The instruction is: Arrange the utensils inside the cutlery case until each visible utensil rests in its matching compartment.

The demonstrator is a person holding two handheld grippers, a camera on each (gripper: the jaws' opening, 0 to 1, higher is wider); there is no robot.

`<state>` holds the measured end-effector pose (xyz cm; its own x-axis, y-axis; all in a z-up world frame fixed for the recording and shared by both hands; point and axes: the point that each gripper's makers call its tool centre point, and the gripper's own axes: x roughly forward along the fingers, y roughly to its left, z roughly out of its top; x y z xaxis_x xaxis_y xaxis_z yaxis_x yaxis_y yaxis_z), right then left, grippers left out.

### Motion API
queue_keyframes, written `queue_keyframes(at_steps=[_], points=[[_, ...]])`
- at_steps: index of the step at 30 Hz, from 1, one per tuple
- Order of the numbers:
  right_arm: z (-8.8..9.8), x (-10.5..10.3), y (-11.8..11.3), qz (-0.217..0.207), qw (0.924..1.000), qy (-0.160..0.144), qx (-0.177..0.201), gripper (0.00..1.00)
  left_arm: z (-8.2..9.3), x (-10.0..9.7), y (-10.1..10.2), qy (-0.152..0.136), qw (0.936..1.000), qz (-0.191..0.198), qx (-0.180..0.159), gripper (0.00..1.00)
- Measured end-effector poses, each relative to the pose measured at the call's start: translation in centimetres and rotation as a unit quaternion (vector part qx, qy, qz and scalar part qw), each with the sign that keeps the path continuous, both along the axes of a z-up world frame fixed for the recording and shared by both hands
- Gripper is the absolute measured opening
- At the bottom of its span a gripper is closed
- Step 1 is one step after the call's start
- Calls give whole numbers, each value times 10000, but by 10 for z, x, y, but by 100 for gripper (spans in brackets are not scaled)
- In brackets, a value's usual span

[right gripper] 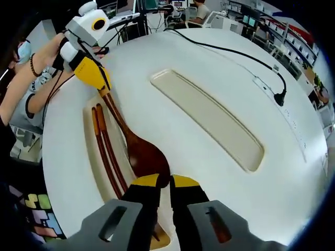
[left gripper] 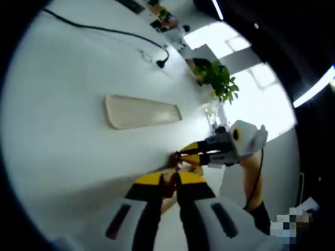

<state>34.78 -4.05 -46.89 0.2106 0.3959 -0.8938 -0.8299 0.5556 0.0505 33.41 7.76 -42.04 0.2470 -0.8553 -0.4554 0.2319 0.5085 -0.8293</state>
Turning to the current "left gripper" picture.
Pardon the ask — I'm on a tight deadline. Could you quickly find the person's black sleeve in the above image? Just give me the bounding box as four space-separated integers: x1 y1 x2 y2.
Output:
243 201 273 235

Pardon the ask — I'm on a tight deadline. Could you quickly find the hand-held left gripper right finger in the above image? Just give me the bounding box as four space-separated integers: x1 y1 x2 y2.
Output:
174 171 286 251

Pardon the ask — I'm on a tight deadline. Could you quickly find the beige cutlery case lid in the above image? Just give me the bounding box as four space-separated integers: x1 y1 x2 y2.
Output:
105 94 183 130

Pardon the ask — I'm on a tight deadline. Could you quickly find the black power cable with plug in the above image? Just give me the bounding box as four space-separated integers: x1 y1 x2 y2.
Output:
41 7 170 69

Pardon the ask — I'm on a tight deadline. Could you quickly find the brown wooden utensil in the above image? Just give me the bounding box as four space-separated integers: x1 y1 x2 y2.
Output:
162 151 184 199

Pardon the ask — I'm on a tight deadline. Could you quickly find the ceiling light strip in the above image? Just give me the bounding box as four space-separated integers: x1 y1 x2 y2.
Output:
211 0 224 21
292 65 335 108

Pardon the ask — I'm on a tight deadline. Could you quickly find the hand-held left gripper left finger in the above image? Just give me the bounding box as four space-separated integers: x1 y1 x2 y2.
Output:
51 171 165 251

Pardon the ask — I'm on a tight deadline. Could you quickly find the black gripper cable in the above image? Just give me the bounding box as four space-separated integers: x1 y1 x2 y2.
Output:
244 147 264 210

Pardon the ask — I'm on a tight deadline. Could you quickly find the large potted green plant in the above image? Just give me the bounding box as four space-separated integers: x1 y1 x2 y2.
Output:
193 59 240 105

